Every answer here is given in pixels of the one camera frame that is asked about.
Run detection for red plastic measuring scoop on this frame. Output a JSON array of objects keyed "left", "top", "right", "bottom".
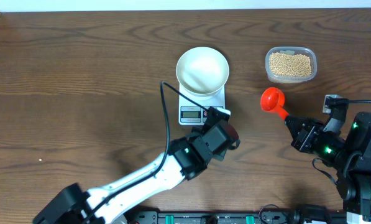
[{"left": 260, "top": 87, "right": 289, "bottom": 121}]

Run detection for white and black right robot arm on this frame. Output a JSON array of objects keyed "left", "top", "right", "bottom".
[{"left": 285, "top": 112, "right": 371, "bottom": 223}]

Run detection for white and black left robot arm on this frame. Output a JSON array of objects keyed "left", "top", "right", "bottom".
[{"left": 32, "top": 107, "right": 240, "bottom": 224}]

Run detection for white digital kitchen scale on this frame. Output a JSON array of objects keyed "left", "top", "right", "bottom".
[{"left": 178, "top": 86, "right": 226, "bottom": 126}]

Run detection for white ceramic bowl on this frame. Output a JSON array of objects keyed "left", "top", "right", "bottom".
[{"left": 175, "top": 47, "right": 230, "bottom": 96}]

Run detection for yellow soybeans in container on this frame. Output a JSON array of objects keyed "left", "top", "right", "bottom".
[{"left": 268, "top": 52, "right": 312, "bottom": 77}]

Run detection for clear plastic container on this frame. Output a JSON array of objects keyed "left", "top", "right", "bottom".
[{"left": 265, "top": 47, "right": 318, "bottom": 84}]

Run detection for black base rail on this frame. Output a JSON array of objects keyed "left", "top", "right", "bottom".
[{"left": 124, "top": 204, "right": 347, "bottom": 224}]

